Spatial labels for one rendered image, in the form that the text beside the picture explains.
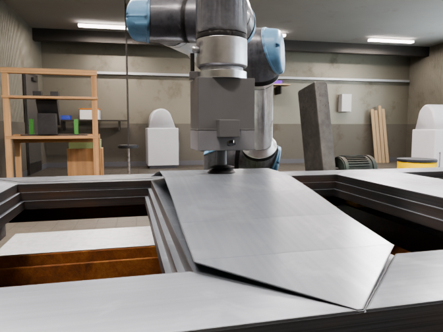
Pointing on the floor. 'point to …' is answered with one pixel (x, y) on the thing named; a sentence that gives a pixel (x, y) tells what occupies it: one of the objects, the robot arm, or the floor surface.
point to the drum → (416, 163)
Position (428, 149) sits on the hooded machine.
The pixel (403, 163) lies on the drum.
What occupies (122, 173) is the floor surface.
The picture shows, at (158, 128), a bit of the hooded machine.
